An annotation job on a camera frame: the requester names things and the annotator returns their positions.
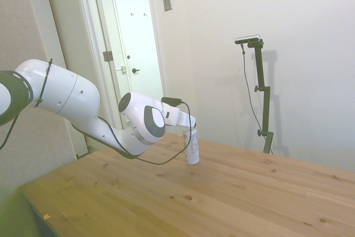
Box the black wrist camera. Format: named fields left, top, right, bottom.
left=161, top=97, right=183, bottom=107

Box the beige open door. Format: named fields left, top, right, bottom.
left=41, top=0, right=123, bottom=163

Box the green blurred object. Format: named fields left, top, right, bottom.
left=0, top=188, right=41, bottom=237

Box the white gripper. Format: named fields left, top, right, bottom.
left=162, top=102, right=198, bottom=138

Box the white bottle with green cap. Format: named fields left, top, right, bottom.
left=182, top=125, right=200, bottom=165

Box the grey partition panel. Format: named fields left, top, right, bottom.
left=0, top=0, right=78, bottom=193

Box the black camera stand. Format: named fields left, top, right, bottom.
left=247, top=39, right=274, bottom=154

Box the black strap around arm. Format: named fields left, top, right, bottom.
left=34, top=58, right=54, bottom=109

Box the grey exterior camera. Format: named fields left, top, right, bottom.
left=234, top=34, right=262, bottom=45

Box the white closed door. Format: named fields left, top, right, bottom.
left=110, top=0, right=165, bottom=131

